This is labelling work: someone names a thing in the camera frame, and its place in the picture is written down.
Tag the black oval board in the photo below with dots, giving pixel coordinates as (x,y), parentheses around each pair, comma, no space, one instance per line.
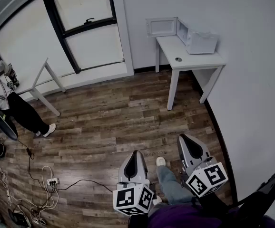
(5,125)

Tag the black power adapter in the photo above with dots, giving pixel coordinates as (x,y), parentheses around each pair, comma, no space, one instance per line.
(30,154)

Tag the person's white shoe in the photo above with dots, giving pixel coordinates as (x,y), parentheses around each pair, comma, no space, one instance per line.
(157,200)
(160,161)

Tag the person's purple top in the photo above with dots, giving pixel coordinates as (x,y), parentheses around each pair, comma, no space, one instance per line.
(187,217)

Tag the black baseboard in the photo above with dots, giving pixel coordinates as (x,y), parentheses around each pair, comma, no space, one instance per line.
(144,68)

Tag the white table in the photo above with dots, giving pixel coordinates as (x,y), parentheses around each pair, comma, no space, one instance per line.
(199,60)
(30,79)

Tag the person's right forearm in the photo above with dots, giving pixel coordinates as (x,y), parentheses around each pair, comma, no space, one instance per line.
(213,201)

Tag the white power strip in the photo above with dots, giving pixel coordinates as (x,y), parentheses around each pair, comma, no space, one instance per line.
(53,181)

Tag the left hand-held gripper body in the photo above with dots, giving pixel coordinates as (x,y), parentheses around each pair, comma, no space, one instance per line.
(125,198)

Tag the white microwave oven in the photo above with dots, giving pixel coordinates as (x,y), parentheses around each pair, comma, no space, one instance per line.
(201,46)

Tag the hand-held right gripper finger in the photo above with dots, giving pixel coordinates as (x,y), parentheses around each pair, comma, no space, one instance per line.
(182,155)
(205,153)

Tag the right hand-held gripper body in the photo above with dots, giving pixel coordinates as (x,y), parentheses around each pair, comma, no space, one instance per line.
(206,179)

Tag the grey round grommet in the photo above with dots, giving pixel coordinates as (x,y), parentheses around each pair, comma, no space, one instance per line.
(178,59)

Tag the black window frame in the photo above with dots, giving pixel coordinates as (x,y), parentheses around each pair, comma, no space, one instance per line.
(99,24)

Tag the black device box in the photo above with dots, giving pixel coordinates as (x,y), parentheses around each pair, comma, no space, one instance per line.
(18,218)

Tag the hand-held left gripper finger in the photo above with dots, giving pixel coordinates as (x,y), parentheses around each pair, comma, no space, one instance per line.
(122,174)
(142,170)

